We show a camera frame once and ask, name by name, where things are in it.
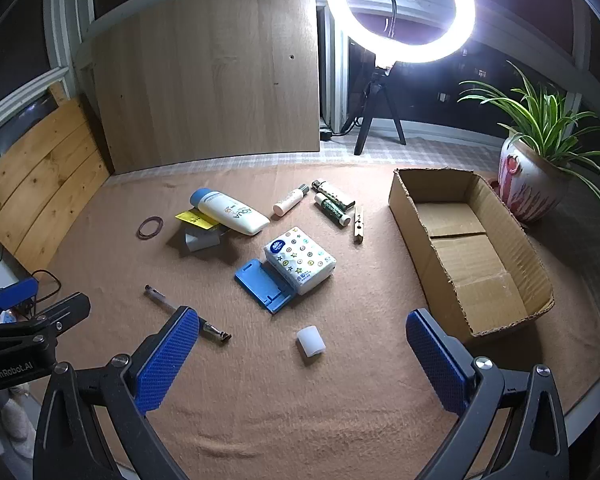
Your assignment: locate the translucent white cap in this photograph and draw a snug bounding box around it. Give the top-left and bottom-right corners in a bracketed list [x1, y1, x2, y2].
[296, 326, 327, 359]

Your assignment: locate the blue phone stand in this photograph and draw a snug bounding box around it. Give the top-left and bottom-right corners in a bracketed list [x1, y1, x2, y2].
[234, 258, 298, 315]

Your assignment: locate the white sunscreen bottle blue cap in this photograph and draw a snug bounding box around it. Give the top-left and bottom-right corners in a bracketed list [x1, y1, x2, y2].
[189, 188, 271, 235]

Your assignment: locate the white cloth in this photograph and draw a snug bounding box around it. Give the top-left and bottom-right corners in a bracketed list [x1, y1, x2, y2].
[0, 382, 37, 443]

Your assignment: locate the potted spider plant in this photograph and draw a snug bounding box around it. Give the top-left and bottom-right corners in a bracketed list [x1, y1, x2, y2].
[457, 60, 600, 225]

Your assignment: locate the black cable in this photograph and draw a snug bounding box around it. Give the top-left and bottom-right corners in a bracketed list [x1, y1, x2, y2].
[0, 257, 63, 311]

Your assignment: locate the large wooden panel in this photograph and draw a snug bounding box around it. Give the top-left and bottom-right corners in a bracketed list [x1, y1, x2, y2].
[91, 0, 321, 176]

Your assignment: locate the small pink bottle grey cap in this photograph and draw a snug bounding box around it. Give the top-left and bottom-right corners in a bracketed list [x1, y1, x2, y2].
[273, 183, 310, 217]

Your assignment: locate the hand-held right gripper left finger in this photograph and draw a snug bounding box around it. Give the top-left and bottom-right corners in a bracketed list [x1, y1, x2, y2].
[32, 305, 201, 480]

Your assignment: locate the clear pen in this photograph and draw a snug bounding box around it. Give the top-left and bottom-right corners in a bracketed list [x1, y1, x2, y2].
[144, 285, 232, 345]

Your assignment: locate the pine plank board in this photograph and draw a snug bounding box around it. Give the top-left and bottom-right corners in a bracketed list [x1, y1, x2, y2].
[0, 82, 113, 261]

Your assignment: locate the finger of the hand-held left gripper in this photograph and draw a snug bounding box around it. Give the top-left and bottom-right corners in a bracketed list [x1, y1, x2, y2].
[0, 292, 92, 346]
[0, 277, 40, 318]

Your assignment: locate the patterned tissue pack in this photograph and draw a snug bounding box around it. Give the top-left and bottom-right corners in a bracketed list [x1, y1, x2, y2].
[263, 226, 337, 297]

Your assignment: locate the ring light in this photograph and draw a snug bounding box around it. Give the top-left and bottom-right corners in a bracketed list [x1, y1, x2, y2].
[325, 0, 477, 65]

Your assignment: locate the green lip balm stick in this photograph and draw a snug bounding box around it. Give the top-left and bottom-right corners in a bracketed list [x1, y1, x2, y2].
[314, 193, 352, 226]

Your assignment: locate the purple rubber band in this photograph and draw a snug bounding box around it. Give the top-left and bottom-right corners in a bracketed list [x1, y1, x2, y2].
[137, 216, 165, 239]

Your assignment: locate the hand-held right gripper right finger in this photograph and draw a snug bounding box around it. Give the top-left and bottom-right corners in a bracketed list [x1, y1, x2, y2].
[405, 308, 571, 480]

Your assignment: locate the white plug adapter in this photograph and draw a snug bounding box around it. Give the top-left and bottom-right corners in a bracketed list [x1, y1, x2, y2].
[182, 227, 222, 253]

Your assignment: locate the cardboard box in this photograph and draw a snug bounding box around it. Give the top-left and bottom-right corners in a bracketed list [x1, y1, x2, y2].
[388, 167, 556, 337]

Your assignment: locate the brown felt mat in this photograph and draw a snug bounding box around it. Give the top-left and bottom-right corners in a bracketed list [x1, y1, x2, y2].
[45, 150, 600, 480]

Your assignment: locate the patterned lighter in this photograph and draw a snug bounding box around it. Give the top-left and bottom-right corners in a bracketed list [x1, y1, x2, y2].
[312, 179, 356, 209]

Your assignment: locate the yellow ruler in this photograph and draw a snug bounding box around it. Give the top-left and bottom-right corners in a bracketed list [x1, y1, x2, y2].
[175, 209, 221, 231]

